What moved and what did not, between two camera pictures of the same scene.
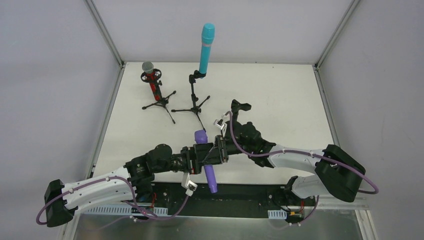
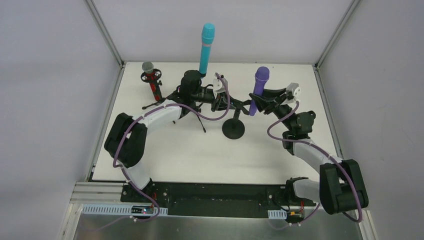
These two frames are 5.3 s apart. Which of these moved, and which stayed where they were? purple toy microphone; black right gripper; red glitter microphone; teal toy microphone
Moved: black right gripper; purple toy microphone
Stayed: red glitter microphone; teal toy microphone
